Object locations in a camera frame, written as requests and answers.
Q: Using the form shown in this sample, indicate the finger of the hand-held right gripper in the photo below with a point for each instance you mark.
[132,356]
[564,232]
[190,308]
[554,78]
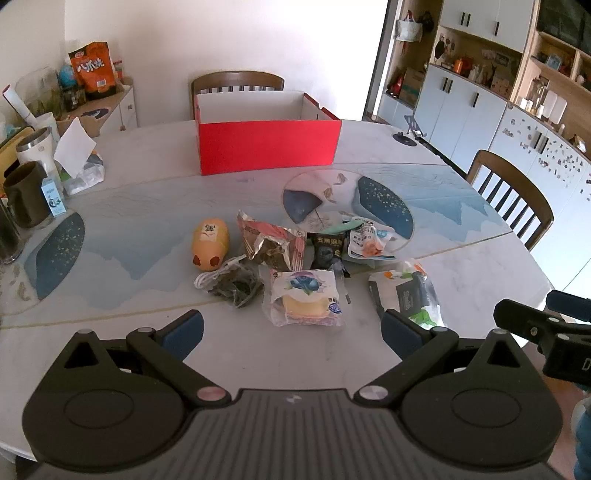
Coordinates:
[572,304]
[521,321]

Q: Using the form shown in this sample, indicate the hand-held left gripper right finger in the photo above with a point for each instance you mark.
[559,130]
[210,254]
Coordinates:
[399,332]

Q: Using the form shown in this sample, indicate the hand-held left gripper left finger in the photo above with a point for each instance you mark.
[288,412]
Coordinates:
[184,332]

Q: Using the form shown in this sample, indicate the white green snack packet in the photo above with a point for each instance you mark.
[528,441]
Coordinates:
[406,290]

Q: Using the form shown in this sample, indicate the clear bag of dark seaweed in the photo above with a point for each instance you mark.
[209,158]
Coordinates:
[235,288]

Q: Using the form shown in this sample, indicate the white orange snack packet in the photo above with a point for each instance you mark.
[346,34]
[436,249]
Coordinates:
[369,242]

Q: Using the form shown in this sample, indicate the yellow capybara toy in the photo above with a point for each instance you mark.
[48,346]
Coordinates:
[210,240]

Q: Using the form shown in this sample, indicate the blueberry cake packet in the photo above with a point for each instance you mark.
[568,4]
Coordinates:
[302,290]

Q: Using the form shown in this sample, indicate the black snack packet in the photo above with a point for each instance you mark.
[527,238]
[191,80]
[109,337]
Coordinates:
[325,249]

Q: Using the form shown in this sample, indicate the mint green plastic stick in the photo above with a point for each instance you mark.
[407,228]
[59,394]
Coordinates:
[342,226]

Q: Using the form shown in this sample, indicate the silver foil snack packet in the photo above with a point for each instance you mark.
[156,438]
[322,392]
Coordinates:
[268,244]

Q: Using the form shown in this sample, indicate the red cardboard box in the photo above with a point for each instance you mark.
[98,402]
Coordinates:
[268,147]

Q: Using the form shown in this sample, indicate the white marble desktop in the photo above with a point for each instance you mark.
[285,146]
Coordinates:
[138,157]

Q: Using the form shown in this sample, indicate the wooden chair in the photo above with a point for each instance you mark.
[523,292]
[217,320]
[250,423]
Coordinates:
[508,173]
[231,78]

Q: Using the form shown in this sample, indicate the small light blue box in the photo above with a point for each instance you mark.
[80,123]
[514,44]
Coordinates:
[54,198]

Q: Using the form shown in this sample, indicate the drinking glass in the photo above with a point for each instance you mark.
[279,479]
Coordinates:
[9,235]

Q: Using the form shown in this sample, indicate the dark green mug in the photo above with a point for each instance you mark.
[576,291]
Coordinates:
[27,194]

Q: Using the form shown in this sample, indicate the clear tissue pack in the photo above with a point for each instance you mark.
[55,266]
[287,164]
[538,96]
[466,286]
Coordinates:
[74,143]

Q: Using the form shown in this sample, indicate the open brown cardboard box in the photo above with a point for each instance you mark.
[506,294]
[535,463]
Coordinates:
[92,122]

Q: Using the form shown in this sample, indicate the white wooden sideboard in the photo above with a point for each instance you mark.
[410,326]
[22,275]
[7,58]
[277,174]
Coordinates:
[127,108]

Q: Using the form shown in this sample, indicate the red bag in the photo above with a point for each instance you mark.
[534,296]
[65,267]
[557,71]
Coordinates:
[394,85]

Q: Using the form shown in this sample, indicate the printed cardboard box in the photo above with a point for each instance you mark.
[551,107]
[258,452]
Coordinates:
[413,85]

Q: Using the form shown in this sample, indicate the dark glass jar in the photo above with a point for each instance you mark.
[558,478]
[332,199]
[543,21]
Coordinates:
[74,99]

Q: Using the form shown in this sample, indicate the small red label bottle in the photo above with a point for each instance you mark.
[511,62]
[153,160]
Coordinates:
[120,69]

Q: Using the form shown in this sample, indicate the orange snack bag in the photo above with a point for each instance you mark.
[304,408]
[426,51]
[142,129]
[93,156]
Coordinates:
[94,69]

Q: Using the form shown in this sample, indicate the glass terrarium with plants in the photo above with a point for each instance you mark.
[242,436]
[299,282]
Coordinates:
[41,92]

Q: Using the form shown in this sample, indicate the white paper roll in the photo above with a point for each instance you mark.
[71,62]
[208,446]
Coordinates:
[18,106]

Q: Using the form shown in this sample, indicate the small blue globe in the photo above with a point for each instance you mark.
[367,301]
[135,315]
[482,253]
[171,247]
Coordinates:
[67,76]

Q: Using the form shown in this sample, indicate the hanging tote bag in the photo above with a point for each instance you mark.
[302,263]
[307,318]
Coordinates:
[408,30]

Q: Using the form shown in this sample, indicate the white wooden wall cabinet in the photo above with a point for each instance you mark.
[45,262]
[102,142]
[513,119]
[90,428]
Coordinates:
[466,101]

